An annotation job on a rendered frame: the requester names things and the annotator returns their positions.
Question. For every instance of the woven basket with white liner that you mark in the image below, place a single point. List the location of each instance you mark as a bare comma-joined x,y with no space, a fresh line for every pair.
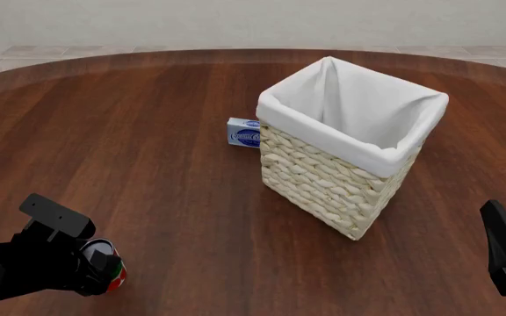
323,177

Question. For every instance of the flat plate on black stalk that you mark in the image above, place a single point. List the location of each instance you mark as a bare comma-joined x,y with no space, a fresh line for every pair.
55,215

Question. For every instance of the blue white cream cheese box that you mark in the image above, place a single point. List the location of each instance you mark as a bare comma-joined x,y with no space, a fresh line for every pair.
242,133

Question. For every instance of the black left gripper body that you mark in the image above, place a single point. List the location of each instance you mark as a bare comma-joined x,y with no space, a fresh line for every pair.
44,263

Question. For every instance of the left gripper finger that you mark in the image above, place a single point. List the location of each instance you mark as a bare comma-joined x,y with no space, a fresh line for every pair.
92,279
103,259

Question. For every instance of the tomato sauce can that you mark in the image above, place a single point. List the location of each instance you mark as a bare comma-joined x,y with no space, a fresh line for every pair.
120,278

